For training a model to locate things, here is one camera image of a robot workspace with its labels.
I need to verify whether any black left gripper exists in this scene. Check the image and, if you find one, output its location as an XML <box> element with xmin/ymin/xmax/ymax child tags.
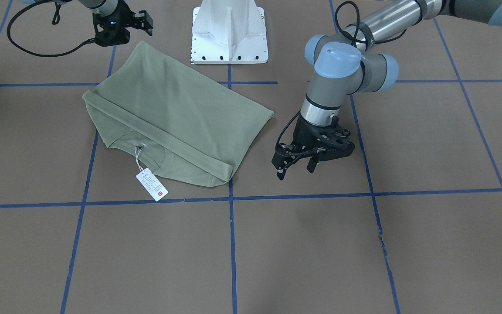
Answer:
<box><xmin>271</xmin><ymin>116</ymin><xmax>355</xmax><ymax>180</ymax></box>

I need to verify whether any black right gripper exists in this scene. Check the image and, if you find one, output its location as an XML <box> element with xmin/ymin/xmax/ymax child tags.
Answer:
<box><xmin>92</xmin><ymin>0</ymin><xmax>153</xmax><ymax>47</ymax></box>

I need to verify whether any olive green long-sleeve shirt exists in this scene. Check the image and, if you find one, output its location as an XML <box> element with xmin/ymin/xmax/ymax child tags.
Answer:
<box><xmin>82</xmin><ymin>41</ymin><xmax>274</xmax><ymax>187</ymax></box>

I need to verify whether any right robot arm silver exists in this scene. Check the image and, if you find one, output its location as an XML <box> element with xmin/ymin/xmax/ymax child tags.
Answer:
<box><xmin>6</xmin><ymin>0</ymin><xmax>154</xmax><ymax>58</ymax></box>

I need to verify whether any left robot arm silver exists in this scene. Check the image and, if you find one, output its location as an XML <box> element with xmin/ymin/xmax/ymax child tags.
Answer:
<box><xmin>271</xmin><ymin>0</ymin><xmax>502</xmax><ymax>180</ymax></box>

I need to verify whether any white shirt price tag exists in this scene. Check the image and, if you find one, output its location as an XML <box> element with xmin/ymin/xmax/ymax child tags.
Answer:
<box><xmin>136</xmin><ymin>168</ymin><xmax>169</xmax><ymax>201</ymax></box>

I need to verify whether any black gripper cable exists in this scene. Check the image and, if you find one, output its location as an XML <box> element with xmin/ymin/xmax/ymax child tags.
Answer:
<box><xmin>6</xmin><ymin>0</ymin><xmax>97</xmax><ymax>58</ymax></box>

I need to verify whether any white central pedestal base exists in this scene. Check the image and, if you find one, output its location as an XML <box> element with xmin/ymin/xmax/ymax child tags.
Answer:
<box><xmin>190</xmin><ymin>0</ymin><xmax>269</xmax><ymax>65</ymax></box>

